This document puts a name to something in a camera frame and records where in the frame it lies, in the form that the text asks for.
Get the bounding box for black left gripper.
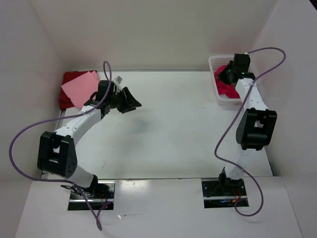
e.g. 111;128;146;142
107;86;141;114

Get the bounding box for magenta t shirt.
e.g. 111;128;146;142
214;65;240;99

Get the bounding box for pink t shirt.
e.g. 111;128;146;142
61;70;100;109

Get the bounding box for dark red t shirt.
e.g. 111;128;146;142
58;71;87;111

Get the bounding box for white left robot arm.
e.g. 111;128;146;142
37;76;141;198

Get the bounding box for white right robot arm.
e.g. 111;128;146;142
217;54;277;195

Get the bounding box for white plastic laundry basket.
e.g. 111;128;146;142
209;55;255;105

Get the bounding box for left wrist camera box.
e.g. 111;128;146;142
113;76;123;93

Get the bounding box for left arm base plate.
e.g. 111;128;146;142
61;180;115;211

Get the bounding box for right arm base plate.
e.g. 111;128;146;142
201;178;249;208

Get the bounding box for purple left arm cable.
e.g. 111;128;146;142
8;60;114;231

